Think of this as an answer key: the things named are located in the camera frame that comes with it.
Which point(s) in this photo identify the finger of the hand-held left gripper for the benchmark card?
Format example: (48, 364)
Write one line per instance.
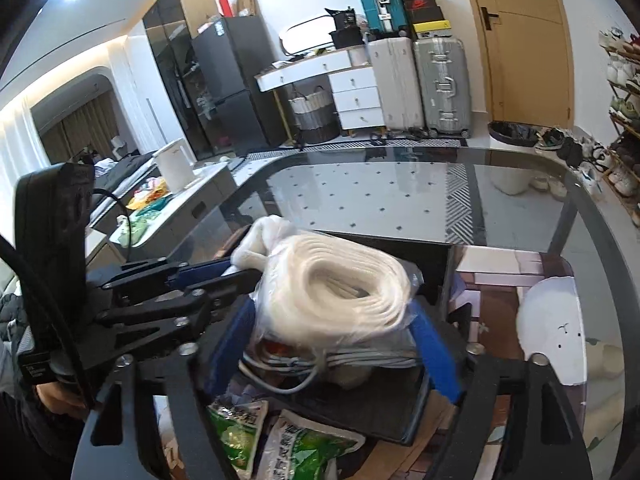
(200, 271)
(200, 295)

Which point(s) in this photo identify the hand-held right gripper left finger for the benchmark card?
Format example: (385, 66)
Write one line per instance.
(230, 345)

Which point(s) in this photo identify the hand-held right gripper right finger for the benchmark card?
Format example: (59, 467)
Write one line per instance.
(435, 355)

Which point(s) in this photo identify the green snack packet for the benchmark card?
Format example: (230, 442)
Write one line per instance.
(305, 455)
(235, 430)

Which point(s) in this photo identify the black cardboard box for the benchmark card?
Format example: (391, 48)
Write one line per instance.
(435, 265)

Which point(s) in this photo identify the person's left forearm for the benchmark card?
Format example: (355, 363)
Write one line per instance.
(30, 440)

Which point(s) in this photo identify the person's left hand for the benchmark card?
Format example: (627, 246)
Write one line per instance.
(55, 397)

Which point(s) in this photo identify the grey side counter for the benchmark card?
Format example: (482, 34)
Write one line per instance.
(200, 195)

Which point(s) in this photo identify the white curtain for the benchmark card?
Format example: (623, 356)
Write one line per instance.
(20, 170)

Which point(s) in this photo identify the green plastic bag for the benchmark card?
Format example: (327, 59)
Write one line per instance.
(140, 220)

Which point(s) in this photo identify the printed desk mat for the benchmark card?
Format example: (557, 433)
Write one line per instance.
(500, 310)

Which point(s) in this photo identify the yellow snack bag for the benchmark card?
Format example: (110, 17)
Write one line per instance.
(150, 197)

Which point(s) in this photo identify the bed with dark duvet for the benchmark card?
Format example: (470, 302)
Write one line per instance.
(125, 170)

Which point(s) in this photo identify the white electric kettle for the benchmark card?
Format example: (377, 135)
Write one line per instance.
(175, 165)

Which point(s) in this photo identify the brown curtain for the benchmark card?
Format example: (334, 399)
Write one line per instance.
(85, 125)

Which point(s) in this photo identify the cream slipper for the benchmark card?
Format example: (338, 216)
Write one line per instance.
(605, 420)
(605, 365)

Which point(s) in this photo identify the black refrigerator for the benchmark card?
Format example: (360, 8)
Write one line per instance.
(240, 85)

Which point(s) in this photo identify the woven laundry basket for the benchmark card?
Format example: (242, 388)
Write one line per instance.
(312, 115)

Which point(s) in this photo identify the black glass wardrobe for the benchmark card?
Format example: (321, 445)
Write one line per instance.
(165, 60)

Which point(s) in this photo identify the trash bin black liner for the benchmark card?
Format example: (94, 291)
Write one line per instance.
(512, 135)

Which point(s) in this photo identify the white vanity desk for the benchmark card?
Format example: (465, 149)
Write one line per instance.
(355, 95)

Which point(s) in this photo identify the pile of sneakers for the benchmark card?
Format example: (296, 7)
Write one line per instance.
(575, 155)

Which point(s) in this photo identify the oval mirror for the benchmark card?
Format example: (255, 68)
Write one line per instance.
(310, 35)

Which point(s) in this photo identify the white suitcase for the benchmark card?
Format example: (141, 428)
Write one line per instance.
(395, 85)

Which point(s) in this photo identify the silver suitcase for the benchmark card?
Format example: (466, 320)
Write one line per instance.
(442, 85)

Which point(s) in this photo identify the open cardboard box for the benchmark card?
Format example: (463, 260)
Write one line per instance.
(245, 1)

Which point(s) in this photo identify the black bag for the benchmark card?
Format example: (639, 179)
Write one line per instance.
(345, 30)

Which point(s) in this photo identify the wooden shoe rack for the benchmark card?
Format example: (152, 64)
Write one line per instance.
(625, 132)

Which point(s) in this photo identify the wooden door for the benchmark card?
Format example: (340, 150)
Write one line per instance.
(530, 60)

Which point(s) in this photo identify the black yellow shoe box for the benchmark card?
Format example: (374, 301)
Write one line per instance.
(431, 28)

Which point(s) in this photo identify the rows of assorted shoes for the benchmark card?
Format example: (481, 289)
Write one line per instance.
(622, 75)

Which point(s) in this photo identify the black box red logo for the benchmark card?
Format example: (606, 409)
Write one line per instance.
(424, 10)

